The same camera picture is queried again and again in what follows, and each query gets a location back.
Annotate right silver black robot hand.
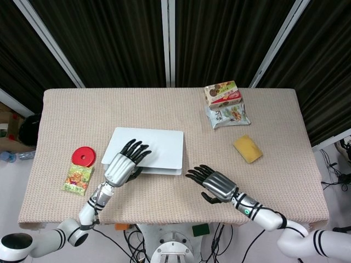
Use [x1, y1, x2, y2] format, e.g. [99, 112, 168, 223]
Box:
[185, 164, 237, 205]

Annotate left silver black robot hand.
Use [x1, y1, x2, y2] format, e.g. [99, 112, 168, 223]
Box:
[104, 139, 152, 188]

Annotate silver laptop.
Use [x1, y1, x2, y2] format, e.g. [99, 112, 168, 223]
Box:
[101, 127, 185, 176]

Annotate robot base column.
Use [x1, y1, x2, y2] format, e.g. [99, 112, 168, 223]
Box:
[136, 223, 205, 263]

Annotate red round lid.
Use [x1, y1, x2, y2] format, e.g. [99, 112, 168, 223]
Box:
[71, 146, 97, 167]

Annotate yellow sponge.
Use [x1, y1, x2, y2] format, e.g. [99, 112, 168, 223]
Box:
[233, 134, 264, 164]

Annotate green snack packet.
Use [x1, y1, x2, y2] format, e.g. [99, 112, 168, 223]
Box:
[61, 164, 95, 197]

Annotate green block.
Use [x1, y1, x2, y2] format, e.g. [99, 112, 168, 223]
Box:
[192, 223, 211, 237]

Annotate white snack bag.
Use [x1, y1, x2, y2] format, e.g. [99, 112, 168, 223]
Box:
[205, 102, 252, 130]

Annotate beige woven tablecloth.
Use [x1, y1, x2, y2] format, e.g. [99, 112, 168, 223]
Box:
[18, 87, 330, 230]

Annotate cookie box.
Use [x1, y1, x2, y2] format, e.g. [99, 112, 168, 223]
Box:
[203, 80, 244, 112]

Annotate black bag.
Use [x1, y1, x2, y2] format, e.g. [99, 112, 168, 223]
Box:
[18, 114, 41, 146]

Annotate clear plastic bottle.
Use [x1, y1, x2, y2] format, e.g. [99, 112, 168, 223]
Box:
[0, 149, 36, 163]

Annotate cardboard box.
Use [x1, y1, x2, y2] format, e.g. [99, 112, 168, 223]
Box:
[0, 101, 33, 153]

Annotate black curtain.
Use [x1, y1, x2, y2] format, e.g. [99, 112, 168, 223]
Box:
[0, 0, 351, 147]

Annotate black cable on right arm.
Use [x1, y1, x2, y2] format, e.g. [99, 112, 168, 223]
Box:
[233, 193, 288, 263]

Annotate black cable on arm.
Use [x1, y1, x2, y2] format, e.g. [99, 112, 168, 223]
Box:
[233, 193, 288, 263]
[90, 186, 150, 263]

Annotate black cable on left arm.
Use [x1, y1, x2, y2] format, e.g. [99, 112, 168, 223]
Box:
[90, 186, 150, 263]

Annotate black floor cables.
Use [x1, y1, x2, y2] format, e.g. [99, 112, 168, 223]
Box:
[319, 138, 351, 192]

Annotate white frame post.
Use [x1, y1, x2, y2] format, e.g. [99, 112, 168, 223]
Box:
[248, 0, 304, 88]
[16, 0, 86, 88]
[161, 0, 176, 88]

